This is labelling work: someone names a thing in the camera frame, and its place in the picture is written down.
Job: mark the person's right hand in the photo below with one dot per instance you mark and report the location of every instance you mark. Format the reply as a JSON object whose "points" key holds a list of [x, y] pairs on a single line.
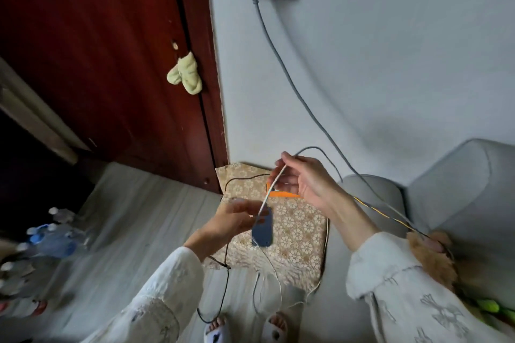
{"points": [[314, 182]]}

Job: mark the person's left hand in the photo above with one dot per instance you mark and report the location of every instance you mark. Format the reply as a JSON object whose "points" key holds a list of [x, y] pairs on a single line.
{"points": [[227, 222]]}

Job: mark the person's right fingers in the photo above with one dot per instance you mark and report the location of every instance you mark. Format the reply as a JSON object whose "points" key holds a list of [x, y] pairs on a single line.
{"points": [[287, 178]]}

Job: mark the person's left fingers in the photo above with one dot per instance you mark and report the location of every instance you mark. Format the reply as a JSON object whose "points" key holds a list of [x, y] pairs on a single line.
{"points": [[251, 210]]}

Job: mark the blue device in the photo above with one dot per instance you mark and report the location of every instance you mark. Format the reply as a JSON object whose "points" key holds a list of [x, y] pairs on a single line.
{"points": [[262, 232]]}

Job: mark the person's right forearm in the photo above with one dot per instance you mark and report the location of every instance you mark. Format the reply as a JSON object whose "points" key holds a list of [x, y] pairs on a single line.
{"points": [[402, 286]]}

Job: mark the person's left forearm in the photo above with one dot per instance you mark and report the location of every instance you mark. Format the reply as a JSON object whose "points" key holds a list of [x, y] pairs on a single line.
{"points": [[161, 298]]}

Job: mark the orange flat item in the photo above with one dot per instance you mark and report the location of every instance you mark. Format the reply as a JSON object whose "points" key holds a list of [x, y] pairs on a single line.
{"points": [[283, 194]]}

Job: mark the floral patterned box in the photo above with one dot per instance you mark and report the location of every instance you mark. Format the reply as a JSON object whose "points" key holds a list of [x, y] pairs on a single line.
{"points": [[299, 238]]}

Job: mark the white slipper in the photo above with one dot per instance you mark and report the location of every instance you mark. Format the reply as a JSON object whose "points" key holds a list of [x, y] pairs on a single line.
{"points": [[216, 330], [277, 328]]}

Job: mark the pale green cloth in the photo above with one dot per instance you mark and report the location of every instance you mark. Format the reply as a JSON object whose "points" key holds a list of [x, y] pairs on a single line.
{"points": [[187, 73]]}

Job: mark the brown plush toy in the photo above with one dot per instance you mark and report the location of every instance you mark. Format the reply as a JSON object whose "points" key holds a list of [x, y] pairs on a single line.
{"points": [[436, 258]]}

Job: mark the grey sofa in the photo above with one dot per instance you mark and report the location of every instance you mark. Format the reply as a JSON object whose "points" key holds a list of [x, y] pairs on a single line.
{"points": [[462, 202]]}

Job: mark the group of plastic water bottles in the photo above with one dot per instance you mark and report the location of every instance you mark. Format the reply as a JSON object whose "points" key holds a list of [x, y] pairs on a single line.
{"points": [[44, 246]]}

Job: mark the red-brown wooden door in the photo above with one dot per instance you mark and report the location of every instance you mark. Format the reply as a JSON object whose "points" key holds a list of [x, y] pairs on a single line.
{"points": [[100, 53]]}

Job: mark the green toy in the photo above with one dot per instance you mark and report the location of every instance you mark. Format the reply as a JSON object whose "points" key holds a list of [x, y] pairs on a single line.
{"points": [[493, 308]]}

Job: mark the beige door frame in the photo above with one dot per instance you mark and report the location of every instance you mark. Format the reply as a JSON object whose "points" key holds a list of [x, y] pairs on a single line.
{"points": [[36, 113]]}

